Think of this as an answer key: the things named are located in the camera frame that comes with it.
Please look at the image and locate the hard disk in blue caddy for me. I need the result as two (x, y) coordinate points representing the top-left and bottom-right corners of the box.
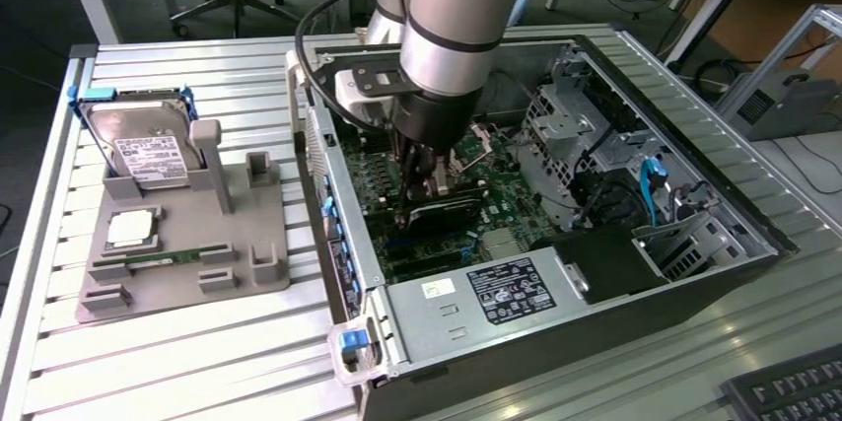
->
(66, 85), (206, 191)

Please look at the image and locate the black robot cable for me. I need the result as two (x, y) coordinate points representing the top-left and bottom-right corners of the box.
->
(293, 0), (421, 137)

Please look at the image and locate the grey power supply unit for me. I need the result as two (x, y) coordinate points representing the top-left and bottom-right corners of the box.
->
(382, 247), (595, 364)

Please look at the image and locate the blue disk wire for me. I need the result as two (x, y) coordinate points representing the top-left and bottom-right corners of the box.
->
(639, 156), (669, 231)

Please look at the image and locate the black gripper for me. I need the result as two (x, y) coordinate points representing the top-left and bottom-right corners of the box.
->
(390, 89), (481, 155)

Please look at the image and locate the silver chipset heatsink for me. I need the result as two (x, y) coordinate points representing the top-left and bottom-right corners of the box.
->
(483, 231), (525, 258)

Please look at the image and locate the green RAM stick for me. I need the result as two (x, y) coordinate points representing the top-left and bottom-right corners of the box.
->
(94, 246), (222, 269)

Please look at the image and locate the green motherboard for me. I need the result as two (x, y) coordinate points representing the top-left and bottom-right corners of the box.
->
(340, 119), (568, 285)

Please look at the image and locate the black office chair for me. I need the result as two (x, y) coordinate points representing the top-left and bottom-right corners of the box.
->
(166, 0), (285, 38)

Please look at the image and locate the black open PC case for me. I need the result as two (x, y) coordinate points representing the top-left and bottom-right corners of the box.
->
(284, 34), (800, 421)

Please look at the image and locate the blue case latch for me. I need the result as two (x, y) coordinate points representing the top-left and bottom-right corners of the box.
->
(336, 331), (368, 356)

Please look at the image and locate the black keyboard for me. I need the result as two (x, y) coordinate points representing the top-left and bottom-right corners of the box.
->
(717, 346), (842, 421)

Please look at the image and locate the black plastic shroud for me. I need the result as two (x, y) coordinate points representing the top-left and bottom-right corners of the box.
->
(529, 225), (673, 305)

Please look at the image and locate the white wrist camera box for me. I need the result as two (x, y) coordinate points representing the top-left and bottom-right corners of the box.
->
(330, 60), (422, 122)

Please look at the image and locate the silver CPU chip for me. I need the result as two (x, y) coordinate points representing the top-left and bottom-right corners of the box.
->
(105, 211), (156, 247)

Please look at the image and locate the metal socket cover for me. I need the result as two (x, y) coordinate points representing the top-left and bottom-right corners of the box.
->
(457, 125), (496, 168)

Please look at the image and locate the grey parts rack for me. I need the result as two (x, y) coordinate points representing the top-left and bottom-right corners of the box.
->
(73, 117), (292, 324)

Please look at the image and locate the grey computer tower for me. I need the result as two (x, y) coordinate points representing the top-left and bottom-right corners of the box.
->
(715, 68), (842, 142)

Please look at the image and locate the metal disk bay cage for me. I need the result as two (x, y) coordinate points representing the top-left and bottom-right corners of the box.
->
(521, 83), (659, 195)

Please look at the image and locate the graphics card with metal bracket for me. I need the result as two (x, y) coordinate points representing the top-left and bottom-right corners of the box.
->
(398, 192), (487, 241)

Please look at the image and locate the aluminium profile frame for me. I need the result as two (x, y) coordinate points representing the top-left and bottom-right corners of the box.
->
(712, 2), (842, 111)

